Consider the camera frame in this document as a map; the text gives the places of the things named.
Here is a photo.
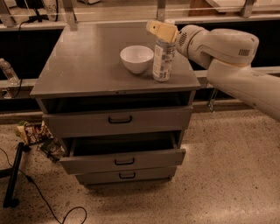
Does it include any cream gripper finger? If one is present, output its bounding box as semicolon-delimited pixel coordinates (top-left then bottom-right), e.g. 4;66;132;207
146;20;178;43

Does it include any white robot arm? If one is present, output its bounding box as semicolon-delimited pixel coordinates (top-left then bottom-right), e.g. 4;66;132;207
146;20;280;121

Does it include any white ceramic bowl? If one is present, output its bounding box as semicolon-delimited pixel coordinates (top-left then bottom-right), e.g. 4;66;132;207
120;45;154;74

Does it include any clear bottle at left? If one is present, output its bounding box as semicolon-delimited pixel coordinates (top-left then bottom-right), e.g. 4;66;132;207
0;58;19;86

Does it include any grey drawer cabinet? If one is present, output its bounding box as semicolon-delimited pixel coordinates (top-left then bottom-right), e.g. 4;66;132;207
30;20;202;187

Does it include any top grey drawer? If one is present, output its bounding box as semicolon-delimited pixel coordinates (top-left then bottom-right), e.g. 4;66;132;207
43;106;193;138

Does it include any bottom grey drawer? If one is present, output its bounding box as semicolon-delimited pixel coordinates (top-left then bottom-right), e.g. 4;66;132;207
76;166;177;185

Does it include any middle grey open drawer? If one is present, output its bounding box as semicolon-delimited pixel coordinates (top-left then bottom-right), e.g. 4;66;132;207
60;131;186;174

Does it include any dark green snack bag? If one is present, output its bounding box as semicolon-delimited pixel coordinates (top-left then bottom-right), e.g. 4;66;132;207
39;138;66;162

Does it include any colourful snack bag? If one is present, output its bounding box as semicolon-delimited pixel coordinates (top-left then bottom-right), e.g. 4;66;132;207
16;121;53;145

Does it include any black stand leg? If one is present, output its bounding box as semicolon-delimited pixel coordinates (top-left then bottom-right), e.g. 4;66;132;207
0;143;24;208

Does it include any black floor cable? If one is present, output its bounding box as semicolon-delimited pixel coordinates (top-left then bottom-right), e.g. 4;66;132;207
0;147;88;224

